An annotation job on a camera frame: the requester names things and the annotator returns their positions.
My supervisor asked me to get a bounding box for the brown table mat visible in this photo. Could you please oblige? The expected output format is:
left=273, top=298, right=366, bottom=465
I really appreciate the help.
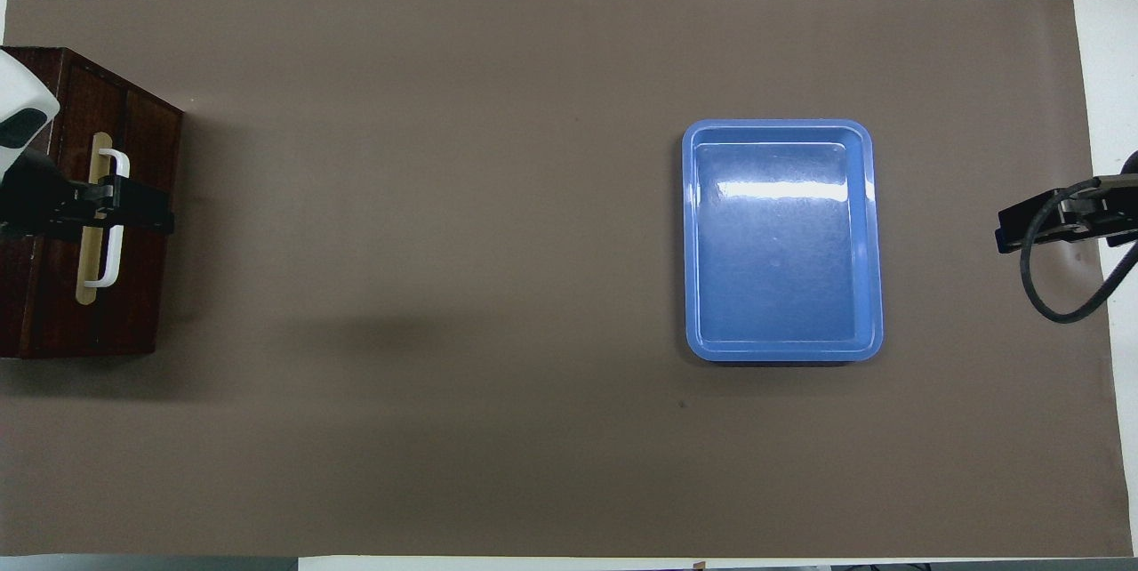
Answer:
left=0, top=0, right=1134, bottom=559

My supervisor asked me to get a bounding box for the blue plastic tray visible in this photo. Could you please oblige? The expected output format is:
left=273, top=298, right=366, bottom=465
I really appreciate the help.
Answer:
left=682, top=118, right=885, bottom=364

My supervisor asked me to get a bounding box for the dark wooden drawer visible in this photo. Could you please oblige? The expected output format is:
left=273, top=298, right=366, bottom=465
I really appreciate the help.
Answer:
left=22, top=55, right=130, bottom=358

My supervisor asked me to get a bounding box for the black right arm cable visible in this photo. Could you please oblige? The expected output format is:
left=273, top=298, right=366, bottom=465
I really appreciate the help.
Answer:
left=1021, top=180, right=1138, bottom=324

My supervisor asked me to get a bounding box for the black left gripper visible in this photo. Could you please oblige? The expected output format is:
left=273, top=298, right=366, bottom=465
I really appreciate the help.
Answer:
left=0, top=149, right=174, bottom=243

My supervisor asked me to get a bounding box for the white drawer handle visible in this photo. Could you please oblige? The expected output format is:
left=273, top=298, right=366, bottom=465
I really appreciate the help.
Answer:
left=84, top=149, right=131, bottom=289

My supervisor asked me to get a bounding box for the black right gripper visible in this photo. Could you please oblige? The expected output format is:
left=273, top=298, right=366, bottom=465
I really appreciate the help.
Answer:
left=996, top=175, right=1138, bottom=253

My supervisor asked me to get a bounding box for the beige wooden handle backplate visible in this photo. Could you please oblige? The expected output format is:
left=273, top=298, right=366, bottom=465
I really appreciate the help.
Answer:
left=76, top=133, right=114, bottom=306

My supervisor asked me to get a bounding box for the dark wooden cabinet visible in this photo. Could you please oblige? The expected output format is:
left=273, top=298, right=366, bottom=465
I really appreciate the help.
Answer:
left=0, top=46, right=185, bottom=360

